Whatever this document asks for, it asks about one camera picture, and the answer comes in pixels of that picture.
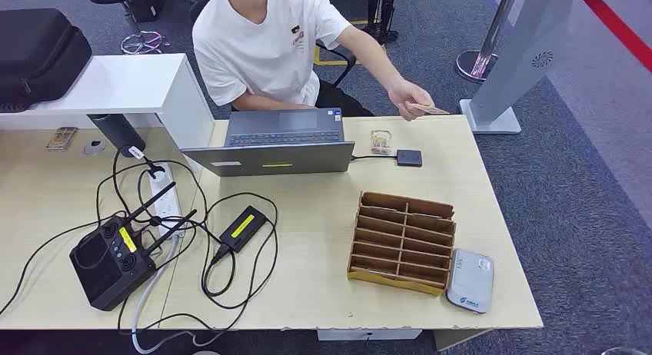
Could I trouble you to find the person's left hand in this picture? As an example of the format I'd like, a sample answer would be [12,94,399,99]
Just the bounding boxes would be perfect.
[387,79,437,122]

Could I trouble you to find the gold patterned ID card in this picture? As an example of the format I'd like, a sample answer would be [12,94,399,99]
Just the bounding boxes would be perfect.
[407,103,451,117]

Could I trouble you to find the wooden card slot rack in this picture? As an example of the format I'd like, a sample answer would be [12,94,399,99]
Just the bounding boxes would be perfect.
[347,191,457,297]

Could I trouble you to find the person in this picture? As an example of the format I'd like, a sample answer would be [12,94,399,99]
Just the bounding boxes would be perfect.
[191,0,452,122]

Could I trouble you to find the gold card in clear sleeve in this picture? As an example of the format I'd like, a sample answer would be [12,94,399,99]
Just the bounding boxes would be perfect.
[46,126,79,152]

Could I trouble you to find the small black square device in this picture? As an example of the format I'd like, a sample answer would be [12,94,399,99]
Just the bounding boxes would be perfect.
[396,148,424,168]

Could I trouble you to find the humanoid robot on stand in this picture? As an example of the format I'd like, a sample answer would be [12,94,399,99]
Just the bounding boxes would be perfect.
[362,0,400,44]

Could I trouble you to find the silver kiosk stand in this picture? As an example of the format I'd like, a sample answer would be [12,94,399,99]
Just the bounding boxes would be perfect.
[459,0,577,135]

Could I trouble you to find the grey laptop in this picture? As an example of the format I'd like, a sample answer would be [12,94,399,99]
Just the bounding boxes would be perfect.
[181,107,356,178]

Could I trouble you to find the black adapter with yellow label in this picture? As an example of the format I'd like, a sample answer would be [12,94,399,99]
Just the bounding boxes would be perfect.
[218,205,269,254]

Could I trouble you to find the red barrier belt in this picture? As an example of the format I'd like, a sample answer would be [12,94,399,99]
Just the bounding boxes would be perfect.
[574,0,652,73]

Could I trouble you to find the wooden desk leg panel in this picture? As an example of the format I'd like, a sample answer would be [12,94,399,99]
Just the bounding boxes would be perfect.
[434,330,493,352]

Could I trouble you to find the white power strip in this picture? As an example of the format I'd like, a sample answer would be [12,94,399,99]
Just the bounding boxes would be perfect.
[148,161,185,239]

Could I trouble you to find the black cylinder flask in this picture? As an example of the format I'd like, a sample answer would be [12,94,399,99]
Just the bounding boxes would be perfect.
[86,113,147,159]

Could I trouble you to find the white raised shelf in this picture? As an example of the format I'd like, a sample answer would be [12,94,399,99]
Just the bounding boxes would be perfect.
[0,53,216,173]

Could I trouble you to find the black remote controller with antennas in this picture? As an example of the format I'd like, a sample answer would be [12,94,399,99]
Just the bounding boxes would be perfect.
[68,181,198,312]

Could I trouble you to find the black carrying case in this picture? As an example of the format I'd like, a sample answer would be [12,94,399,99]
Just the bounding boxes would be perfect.
[0,8,93,114]

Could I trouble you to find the chrome stanchion post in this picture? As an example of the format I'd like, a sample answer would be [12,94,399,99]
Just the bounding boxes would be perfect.
[455,0,523,84]

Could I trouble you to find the black adapter cable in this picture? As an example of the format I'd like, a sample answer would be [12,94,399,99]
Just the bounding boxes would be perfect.
[118,192,280,338]

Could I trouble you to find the black cable with white tag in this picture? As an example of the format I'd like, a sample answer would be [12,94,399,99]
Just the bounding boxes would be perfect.
[111,144,169,227]

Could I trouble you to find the thick grey white cable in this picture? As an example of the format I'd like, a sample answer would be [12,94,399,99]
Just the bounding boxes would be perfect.
[131,235,228,355]

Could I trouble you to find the black controller cable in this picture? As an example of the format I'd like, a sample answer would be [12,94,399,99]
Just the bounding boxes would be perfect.
[0,210,128,318]

